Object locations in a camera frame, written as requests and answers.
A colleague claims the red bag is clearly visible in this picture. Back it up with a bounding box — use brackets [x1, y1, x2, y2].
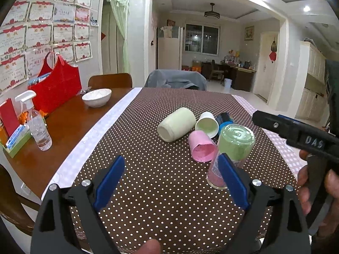
[28, 51, 82, 115]

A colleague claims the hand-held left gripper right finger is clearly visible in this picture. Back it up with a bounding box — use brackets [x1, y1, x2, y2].
[217, 153, 311, 254]

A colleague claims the dark wooden desk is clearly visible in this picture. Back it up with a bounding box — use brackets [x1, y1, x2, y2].
[201, 60, 257, 92]

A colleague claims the pink checked cloth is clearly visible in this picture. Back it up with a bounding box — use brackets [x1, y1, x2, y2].
[232, 95, 308, 183]

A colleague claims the blue tissue pack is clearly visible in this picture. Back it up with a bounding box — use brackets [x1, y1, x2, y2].
[5, 124, 29, 150]

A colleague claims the desk chair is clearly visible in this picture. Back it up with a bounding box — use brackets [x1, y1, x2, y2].
[209, 59, 225, 82]

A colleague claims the green curtain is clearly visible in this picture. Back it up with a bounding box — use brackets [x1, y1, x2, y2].
[104, 0, 132, 74]

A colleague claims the white cup green inside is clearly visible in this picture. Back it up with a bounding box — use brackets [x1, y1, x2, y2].
[195, 112, 220, 138]

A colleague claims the person's right hand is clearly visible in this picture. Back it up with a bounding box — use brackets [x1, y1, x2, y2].
[296, 149, 339, 215]

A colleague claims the white door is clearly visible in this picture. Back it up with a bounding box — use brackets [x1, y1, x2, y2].
[257, 31, 280, 101]

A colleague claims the red envelope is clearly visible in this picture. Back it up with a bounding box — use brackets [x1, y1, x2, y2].
[0, 98, 21, 138]

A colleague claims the red door ornament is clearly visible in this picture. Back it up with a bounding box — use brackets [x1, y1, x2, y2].
[268, 40, 278, 63]

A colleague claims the clear spray bottle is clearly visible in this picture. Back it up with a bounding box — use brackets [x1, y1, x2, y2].
[15, 90, 53, 152]

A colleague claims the dark blue cup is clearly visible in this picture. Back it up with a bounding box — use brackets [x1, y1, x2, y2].
[215, 112, 235, 128]

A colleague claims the person's left hand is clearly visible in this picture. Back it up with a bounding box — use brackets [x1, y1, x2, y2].
[138, 239, 161, 254]

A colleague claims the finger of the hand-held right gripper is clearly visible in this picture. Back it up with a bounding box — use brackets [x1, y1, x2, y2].
[251, 110, 295, 139]

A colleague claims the ceiling lamp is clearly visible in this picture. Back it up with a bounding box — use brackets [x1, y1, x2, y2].
[204, 3, 221, 20]

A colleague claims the white fridge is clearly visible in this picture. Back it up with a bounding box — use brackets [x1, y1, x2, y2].
[156, 26, 184, 71]

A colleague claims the grey covered chair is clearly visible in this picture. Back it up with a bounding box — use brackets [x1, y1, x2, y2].
[144, 69, 208, 91]

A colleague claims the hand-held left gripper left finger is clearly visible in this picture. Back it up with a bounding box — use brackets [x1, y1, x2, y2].
[31, 156, 126, 254]

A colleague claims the white cabinet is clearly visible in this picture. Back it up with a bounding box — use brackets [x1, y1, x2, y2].
[295, 40, 329, 123]

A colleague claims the white bowl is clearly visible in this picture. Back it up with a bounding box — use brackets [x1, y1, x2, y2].
[82, 88, 112, 108]

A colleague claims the brown polka dot tablecloth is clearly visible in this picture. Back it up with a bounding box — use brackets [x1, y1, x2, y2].
[41, 87, 301, 254]

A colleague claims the orange snack packet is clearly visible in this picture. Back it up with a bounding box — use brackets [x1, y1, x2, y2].
[17, 110, 31, 125]

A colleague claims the wooden chair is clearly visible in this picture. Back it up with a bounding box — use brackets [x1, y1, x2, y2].
[87, 73, 133, 90]
[0, 163, 40, 236]

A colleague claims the window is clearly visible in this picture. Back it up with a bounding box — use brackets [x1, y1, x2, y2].
[185, 23, 221, 57]

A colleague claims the green tray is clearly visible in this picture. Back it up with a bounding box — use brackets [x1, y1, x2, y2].
[0, 131, 32, 159]

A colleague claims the cream cup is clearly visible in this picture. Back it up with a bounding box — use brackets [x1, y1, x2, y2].
[157, 107, 197, 144]

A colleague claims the clear pink cup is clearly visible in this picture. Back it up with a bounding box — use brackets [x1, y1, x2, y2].
[206, 148, 231, 190]

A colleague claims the wall of certificates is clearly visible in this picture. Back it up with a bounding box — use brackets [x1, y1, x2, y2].
[0, 0, 99, 96]

